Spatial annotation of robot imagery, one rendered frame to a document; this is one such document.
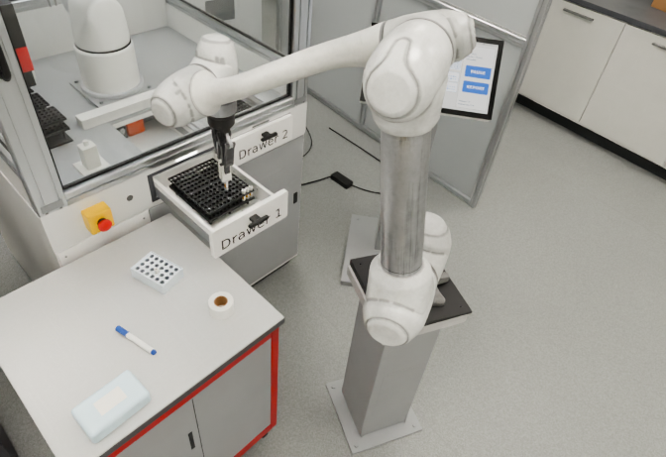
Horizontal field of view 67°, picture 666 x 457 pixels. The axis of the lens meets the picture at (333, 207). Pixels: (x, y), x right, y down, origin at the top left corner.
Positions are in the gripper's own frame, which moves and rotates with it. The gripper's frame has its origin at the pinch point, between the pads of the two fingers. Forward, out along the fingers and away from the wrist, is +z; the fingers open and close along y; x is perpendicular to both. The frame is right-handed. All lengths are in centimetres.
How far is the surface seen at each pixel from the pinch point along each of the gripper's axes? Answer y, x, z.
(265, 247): 29, -27, 74
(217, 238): -15.0, 9.4, 11.3
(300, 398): -31, -14, 101
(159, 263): -7.2, 25.2, 21.4
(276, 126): 28.0, -31.8, 9.7
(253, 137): 25.4, -21.3, 10.0
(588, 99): 49, -290, 70
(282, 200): -9.0, -15.1, 11.1
